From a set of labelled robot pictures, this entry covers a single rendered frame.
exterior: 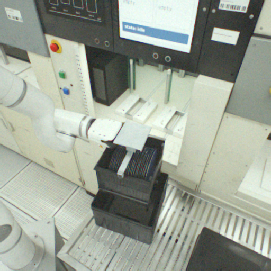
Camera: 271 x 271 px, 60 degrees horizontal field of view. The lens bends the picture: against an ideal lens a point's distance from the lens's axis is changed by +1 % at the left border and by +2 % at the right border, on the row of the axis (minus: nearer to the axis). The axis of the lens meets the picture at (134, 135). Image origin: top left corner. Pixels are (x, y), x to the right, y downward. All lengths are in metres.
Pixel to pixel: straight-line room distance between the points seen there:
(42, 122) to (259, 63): 0.68
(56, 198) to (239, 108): 1.74
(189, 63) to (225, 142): 0.36
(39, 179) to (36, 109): 1.70
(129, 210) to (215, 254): 0.42
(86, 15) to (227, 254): 1.08
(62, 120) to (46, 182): 1.52
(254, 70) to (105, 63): 0.88
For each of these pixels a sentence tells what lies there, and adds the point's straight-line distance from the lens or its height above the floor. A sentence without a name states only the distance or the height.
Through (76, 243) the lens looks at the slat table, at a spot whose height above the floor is 0.76.
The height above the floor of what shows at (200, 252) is 0.86.
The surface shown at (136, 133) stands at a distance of 0.80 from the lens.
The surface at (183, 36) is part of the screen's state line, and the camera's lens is 0.86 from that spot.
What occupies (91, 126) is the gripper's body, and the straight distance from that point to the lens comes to 0.84.
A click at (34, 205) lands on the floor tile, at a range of 2.26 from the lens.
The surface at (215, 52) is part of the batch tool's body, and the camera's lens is 0.85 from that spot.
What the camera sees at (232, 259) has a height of 0.86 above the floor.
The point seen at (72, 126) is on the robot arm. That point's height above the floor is 1.27.
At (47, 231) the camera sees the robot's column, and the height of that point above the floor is 0.76.
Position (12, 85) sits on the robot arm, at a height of 1.51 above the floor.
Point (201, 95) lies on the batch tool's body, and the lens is 0.87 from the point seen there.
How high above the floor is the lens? 1.83
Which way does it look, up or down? 44 degrees down
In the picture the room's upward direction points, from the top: straight up
